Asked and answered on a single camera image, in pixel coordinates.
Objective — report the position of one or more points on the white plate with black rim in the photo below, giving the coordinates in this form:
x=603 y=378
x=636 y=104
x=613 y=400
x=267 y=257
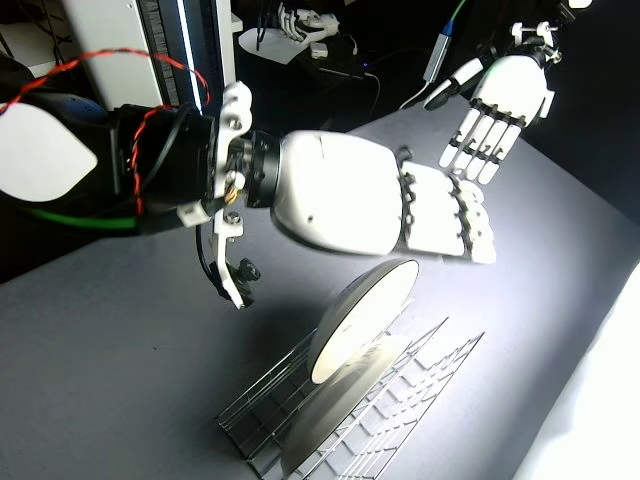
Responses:
x=330 y=415
x=360 y=320

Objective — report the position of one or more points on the spare white robot hand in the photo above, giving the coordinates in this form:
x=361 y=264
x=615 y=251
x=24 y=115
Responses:
x=315 y=22

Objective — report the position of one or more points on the grey usb adapter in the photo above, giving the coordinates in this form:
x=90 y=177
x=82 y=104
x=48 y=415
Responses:
x=438 y=56

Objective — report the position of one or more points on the white paper sheet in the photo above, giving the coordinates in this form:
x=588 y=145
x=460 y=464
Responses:
x=270 y=47

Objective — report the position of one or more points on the small white box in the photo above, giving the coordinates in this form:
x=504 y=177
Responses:
x=319 y=50

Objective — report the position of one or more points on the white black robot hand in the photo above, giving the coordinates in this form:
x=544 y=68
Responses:
x=515 y=85
x=340 y=190

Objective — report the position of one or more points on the black box with blue light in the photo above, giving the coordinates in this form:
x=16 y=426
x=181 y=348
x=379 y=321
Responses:
x=345 y=67

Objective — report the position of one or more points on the grey table cloth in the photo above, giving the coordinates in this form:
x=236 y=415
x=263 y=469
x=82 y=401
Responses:
x=125 y=350

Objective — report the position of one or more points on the white column with blue light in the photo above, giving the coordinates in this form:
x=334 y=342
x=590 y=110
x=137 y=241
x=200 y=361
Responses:
x=115 y=40

